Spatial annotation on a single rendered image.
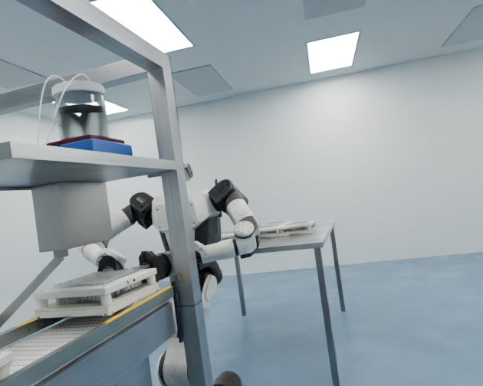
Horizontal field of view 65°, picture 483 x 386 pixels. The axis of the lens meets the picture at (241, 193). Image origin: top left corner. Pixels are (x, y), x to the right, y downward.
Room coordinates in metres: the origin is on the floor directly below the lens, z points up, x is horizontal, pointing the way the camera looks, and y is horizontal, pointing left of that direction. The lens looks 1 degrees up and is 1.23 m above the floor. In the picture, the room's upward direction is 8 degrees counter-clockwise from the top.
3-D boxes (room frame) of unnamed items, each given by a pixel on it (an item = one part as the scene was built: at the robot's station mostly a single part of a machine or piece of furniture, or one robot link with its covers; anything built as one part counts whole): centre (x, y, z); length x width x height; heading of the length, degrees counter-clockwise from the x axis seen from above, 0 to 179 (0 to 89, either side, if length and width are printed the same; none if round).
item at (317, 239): (3.20, -0.14, 0.88); 1.50 x 1.10 x 0.04; 163
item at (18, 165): (1.00, 0.47, 1.36); 0.62 x 0.38 x 0.04; 163
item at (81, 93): (1.18, 0.46, 1.56); 0.15 x 0.15 x 0.19
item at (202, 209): (1.78, 0.25, 1.16); 0.34 x 0.30 x 0.36; 73
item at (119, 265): (1.34, 0.50, 1.03); 0.12 x 0.10 x 0.13; 15
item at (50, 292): (1.12, 0.45, 1.04); 0.25 x 0.24 x 0.02; 71
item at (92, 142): (1.18, 0.47, 1.42); 0.21 x 0.20 x 0.09; 73
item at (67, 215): (1.23, 0.54, 1.25); 0.22 x 0.11 x 0.20; 163
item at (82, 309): (1.12, 0.45, 0.99); 0.24 x 0.24 x 0.02; 71
